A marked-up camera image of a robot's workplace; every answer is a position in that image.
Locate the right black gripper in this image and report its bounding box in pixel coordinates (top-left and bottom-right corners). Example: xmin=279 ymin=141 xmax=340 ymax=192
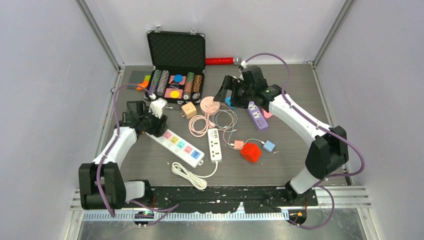
xmin=213 ymin=75 xmax=255 ymax=110

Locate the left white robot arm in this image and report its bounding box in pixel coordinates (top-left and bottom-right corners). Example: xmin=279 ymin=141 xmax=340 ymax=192
xmin=78 ymin=98 xmax=168 ymax=215

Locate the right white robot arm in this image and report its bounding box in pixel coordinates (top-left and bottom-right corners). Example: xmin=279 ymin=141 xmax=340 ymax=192
xmin=214 ymin=65 xmax=349 ymax=205

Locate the blue plug adapter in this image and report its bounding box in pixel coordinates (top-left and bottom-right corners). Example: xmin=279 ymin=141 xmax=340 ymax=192
xmin=225 ymin=96 xmax=236 ymax=110

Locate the round pink socket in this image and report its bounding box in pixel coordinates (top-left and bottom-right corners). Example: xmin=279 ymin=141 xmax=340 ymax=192
xmin=199 ymin=96 xmax=221 ymax=115

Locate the long white colourful power strip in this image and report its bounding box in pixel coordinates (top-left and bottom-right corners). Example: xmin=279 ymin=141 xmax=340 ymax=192
xmin=146 ymin=129 xmax=205 ymax=169

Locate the tan cube socket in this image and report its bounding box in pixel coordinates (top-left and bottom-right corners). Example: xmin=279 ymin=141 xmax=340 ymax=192
xmin=181 ymin=102 xmax=197 ymax=120

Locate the red glitter microphone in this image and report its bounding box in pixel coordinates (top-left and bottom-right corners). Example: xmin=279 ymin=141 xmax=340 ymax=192
xmin=205 ymin=56 xmax=242 ymax=66

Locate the purple power strip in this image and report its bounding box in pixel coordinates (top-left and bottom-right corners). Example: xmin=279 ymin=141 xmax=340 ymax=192
xmin=246 ymin=101 xmax=269 ymax=131

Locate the orange toy block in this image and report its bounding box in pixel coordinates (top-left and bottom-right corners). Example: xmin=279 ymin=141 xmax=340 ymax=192
xmin=135 ymin=75 xmax=151 ymax=91

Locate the small white power strip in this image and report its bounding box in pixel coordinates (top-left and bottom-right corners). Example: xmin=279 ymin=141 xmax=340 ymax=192
xmin=207 ymin=128 xmax=222 ymax=163

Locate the pink power strip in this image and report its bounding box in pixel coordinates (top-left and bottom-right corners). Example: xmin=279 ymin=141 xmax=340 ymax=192
xmin=261 ymin=108 xmax=273 ymax=120

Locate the pink small charger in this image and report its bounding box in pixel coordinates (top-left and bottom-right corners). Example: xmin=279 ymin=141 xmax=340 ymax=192
xmin=233 ymin=140 xmax=245 ymax=151

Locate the grey building baseplate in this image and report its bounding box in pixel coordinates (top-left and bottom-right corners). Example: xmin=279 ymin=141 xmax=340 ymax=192
xmin=127 ymin=70 xmax=151 ymax=90

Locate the black poker chip case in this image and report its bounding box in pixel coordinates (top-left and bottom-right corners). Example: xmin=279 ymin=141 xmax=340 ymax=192
xmin=145 ymin=26 xmax=206 ymax=105

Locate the red cube socket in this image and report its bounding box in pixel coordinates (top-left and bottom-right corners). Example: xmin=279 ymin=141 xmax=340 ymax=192
xmin=240 ymin=143 xmax=262 ymax=163

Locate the light blue charger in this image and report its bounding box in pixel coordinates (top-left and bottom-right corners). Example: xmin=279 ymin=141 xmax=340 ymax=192
xmin=262 ymin=140 xmax=276 ymax=153

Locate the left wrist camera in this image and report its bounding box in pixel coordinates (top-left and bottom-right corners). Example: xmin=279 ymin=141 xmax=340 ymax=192
xmin=149 ymin=97 xmax=168 ymax=119

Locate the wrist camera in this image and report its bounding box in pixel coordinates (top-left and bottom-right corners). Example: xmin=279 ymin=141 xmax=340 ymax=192
xmin=149 ymin=97 xmax=168 ymax=119
xmin=237 ymin=60 xmax=248 ymax=80

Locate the pink coiled cable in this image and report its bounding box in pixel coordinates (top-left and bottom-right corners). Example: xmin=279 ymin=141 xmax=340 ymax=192
xmin=187 ymin=109 xmax=238 ymax=138

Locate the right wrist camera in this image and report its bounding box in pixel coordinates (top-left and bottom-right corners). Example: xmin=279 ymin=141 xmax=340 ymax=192
xmin=237 ymin=60 xmax=248 ymax=80

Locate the white bundled power cord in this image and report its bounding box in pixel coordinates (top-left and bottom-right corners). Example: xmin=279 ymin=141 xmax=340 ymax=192
xmin=170 ymin=160 xmax=220 ymax=191

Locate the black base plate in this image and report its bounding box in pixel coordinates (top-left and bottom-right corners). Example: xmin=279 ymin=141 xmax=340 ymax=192
xmin=136 ymin=186 xmax=318 ymax=214

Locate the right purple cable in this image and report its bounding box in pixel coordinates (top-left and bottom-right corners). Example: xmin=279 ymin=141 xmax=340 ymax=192
xmin=243 ymin=52 xmax=366 ymax=231

